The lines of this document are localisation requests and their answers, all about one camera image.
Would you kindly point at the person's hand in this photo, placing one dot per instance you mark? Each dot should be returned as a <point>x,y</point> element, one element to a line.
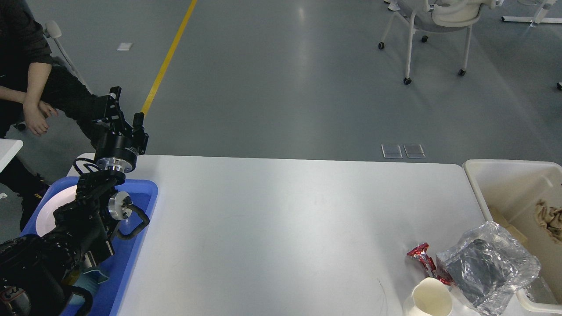
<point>36,115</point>

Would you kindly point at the floor socket plate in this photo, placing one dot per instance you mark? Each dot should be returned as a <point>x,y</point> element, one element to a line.
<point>414,151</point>
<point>391,151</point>

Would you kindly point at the white table base far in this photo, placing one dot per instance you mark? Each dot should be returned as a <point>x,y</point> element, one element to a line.
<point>539,12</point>

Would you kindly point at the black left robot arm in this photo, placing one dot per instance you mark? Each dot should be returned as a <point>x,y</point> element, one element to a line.
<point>37,271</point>

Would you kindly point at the red snack wrapper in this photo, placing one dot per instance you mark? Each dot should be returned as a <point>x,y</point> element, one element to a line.
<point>420,253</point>

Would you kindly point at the person's bare forearm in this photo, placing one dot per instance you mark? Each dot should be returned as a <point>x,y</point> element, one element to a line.
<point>37,77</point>

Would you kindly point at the pink plate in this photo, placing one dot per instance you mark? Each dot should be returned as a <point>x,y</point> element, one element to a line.
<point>50,208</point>

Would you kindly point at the white office chair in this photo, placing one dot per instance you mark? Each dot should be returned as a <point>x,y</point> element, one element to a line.
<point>52,30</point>
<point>437,16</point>

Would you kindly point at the blue plastic tray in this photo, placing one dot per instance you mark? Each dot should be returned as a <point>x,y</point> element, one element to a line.
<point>110,294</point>

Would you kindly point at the beige plastic bin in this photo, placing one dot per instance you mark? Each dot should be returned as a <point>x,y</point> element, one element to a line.
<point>514,187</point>

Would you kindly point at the brown paper bag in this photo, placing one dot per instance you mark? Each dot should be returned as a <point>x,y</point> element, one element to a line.
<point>501,220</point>

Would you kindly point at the white paper on floor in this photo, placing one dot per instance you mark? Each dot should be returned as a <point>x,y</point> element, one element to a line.
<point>124,46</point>

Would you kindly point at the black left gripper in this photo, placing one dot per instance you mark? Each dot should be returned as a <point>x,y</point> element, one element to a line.
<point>121,145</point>

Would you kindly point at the aluminium foil sheet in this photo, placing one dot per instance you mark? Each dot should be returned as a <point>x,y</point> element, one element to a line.
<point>538,291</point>

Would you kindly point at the seated person in black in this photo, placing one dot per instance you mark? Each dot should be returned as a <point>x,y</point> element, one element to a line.
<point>22,43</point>

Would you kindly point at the left floor socket plate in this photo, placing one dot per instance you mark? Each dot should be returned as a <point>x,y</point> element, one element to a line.
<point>391,151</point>

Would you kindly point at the foil tray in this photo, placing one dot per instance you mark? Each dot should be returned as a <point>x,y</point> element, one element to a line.
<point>488,266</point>

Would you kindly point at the right floor socket plate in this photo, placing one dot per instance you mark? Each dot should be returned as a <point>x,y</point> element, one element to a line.
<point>414,151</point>

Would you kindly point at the teal mug yellow inside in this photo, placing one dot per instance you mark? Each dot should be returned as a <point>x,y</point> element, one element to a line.
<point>94,281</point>

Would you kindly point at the brown paper ball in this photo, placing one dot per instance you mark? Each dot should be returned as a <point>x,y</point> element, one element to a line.
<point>549,220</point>

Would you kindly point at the white office chair left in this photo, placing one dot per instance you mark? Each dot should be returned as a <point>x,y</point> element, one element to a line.
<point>52,30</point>

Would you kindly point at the white office chair right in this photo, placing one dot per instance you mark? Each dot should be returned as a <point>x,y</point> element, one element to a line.
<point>437,16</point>

